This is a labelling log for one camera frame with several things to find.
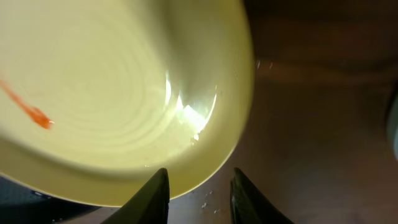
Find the round black tray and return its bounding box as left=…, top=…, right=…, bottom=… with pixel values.
left=1, top=177, right=99, bottom=224

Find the yellow plate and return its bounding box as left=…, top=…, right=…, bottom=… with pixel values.
left=1, top=0, right=254, bottom=207

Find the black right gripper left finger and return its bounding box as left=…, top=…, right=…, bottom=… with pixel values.
left=101, top=168, right=170, bottom=224

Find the mint green plate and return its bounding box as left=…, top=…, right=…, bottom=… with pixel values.
left=386, top=93, right=398, bottom=159

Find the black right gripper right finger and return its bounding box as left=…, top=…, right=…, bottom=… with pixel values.
left=230, top=167, right=294, bottom=224

